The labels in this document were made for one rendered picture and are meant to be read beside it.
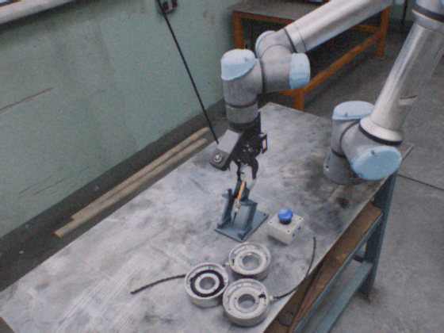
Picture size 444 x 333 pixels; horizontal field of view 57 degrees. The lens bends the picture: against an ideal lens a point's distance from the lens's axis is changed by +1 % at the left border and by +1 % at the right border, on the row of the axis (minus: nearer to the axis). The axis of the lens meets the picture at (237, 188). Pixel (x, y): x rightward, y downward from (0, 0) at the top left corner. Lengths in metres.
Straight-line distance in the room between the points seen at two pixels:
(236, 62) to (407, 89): 0.40
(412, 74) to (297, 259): 0.51
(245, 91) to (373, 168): 0.40
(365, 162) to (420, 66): 0.25
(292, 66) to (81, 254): 0.74
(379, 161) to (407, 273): 1.12
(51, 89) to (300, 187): 1.54
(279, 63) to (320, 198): 0.47
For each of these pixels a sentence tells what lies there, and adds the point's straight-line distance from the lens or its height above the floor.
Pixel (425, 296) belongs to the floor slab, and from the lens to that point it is 2.07.
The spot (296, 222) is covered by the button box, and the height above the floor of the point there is 0.85.
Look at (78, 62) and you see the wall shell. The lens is 2.45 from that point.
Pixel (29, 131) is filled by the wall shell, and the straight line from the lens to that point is 2.39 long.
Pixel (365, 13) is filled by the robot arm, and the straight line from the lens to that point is 1.07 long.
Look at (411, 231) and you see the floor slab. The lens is 2.33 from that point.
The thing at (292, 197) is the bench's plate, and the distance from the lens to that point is 1.23.
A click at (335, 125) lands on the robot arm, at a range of 1.21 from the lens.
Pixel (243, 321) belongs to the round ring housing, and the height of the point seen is 0.83.
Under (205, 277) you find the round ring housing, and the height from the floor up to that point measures 0.82.
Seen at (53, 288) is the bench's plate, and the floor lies 0.80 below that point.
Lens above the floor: 1.61
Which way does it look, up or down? 40 degrees down
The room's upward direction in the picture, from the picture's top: 6 degrees counter-clockwise
